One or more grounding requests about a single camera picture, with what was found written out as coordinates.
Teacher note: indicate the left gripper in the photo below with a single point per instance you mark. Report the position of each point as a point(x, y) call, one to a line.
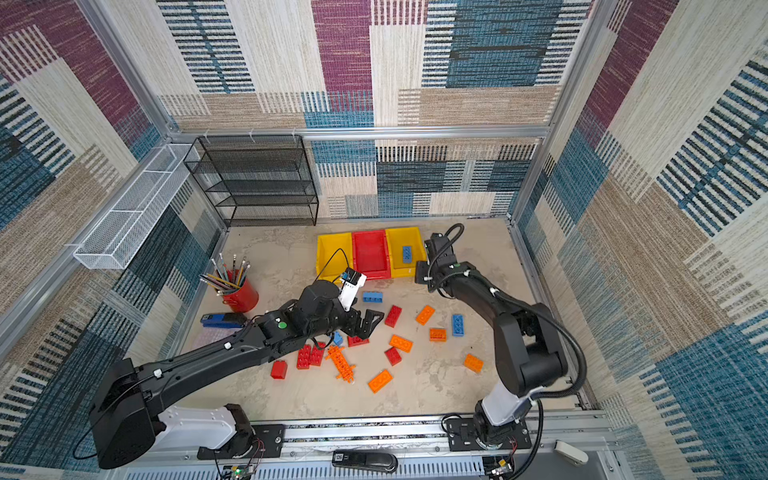
point(368, 324)

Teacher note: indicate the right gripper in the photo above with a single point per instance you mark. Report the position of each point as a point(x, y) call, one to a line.
point(429, 273)

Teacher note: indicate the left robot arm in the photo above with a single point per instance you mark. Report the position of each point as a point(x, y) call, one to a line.
point(126, 408)

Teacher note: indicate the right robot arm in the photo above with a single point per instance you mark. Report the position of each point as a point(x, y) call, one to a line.
point(536, 358)

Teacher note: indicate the orange lego brick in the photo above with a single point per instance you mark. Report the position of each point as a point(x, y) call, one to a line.
point(473, 363)
point(437, 335)
point(381, 380)
point(425, 314)
point(401, 343)

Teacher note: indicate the right yellow plastic bin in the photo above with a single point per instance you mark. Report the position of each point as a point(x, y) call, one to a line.
point(396, 239)

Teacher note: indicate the yellow plastic bin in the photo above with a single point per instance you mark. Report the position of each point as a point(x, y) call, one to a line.
point(334, 255)
point(396, 239)

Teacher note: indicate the red plastic bin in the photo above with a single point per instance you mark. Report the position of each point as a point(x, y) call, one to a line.
point(371, 254)

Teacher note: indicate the left yellow plastic bin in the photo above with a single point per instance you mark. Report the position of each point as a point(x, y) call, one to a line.
point(334, 255)

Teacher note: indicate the red metal pencil cup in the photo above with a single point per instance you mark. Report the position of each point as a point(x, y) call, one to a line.
point(242, 300)

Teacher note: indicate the blue stapler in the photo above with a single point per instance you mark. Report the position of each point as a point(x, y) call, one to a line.
point(230, 320)

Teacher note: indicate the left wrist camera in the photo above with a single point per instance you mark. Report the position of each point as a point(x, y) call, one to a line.
point(351, 282)

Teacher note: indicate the black remote on rail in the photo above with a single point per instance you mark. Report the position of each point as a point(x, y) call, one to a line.
point(374, 461)

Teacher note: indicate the black wire mesh shelf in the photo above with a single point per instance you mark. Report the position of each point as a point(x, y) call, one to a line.
point(255, 180)

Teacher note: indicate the white wire wall basket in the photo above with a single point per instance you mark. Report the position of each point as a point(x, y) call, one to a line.
point(119, 234)

